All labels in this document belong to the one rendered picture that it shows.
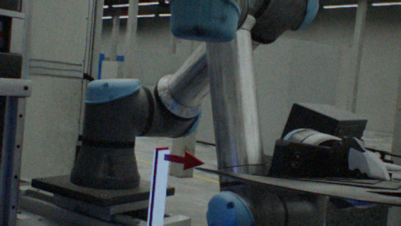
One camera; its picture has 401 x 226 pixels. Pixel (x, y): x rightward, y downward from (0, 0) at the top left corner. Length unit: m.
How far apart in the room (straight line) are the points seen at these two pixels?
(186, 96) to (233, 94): 0.34
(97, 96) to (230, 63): 0.40
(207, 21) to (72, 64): 2.13
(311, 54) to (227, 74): 9.93
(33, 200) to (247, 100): 0.65
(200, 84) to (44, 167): 1.56
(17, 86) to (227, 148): 0.46
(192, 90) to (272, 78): 9.39
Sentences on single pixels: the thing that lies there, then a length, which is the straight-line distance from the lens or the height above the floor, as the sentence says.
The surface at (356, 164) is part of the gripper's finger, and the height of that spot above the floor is 1.19.
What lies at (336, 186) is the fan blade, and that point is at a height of 1.19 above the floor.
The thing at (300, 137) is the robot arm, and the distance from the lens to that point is 0.92.
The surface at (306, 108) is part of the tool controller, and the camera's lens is 1.22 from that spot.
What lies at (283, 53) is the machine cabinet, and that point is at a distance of 10.43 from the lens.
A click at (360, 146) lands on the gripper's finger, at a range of 0.71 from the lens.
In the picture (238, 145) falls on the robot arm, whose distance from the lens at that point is 0.85.
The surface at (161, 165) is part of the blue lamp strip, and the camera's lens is 0.70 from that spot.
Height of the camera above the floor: 1.28
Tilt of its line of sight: 3 degrees down
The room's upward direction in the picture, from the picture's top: 5 degrees clockwise
